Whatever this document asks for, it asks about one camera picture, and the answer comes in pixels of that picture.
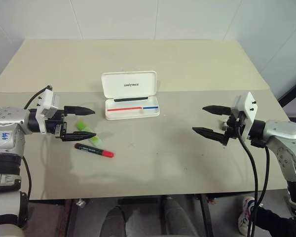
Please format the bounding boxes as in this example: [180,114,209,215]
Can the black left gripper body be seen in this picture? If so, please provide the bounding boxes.
[45,109,68,142]

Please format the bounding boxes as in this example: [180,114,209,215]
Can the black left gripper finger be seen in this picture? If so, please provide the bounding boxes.
[64,105,96,117]
[60,131,97,142]

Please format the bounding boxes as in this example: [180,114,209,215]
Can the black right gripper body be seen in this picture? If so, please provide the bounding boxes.
[221,112,249,143]

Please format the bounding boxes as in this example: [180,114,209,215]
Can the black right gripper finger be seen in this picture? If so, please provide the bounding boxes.
[192,126,229,147]
[202,105,231,116]

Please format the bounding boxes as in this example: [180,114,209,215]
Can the white open pencil case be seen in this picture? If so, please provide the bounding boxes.
[101,71,161,121]

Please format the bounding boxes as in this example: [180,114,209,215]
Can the green highlighter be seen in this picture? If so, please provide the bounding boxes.
[75,120,103,146]

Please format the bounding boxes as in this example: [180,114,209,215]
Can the black marker with red cap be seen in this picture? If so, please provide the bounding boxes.
[74,143,115,158]

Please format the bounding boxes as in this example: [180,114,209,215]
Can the red pen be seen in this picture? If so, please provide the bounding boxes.
[107,106,143,112]

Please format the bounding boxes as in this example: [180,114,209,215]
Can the black pen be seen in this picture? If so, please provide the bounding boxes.
[113,96,149,103]

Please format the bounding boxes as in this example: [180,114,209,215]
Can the cream table sheet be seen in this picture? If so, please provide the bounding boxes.
[0,39,271,94]

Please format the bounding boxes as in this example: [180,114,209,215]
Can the grey rounded shape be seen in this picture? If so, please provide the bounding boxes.
[162,197,196,237]

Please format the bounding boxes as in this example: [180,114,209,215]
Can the white sneaker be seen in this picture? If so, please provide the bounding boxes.
[237,196,257,236]

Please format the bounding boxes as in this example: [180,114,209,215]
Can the dark rounded shape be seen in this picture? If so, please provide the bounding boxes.
[102,206,127,237]

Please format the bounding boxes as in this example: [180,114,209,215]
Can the black trouser leg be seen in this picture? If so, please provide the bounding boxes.
[254,206,296,237]

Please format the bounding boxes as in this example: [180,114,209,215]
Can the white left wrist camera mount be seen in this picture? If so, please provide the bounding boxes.
[36,88,63,135]

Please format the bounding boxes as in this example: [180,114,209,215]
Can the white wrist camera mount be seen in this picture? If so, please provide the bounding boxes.
[36,88,63,135]
[230,91,258,142]

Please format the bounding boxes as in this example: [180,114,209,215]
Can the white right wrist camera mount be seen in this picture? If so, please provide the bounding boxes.
[230,91,258,142]

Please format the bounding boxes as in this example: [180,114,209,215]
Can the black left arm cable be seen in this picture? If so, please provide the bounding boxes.
[21,85,52,201]

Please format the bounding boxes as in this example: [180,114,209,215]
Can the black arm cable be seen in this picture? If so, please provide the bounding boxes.
[21,85,52,201]
[234,116,271,237]

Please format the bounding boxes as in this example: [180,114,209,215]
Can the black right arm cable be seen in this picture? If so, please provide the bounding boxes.
[234,116,271,237]

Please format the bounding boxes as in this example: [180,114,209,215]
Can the black table frame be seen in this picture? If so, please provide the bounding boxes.
[27,193,291,237]

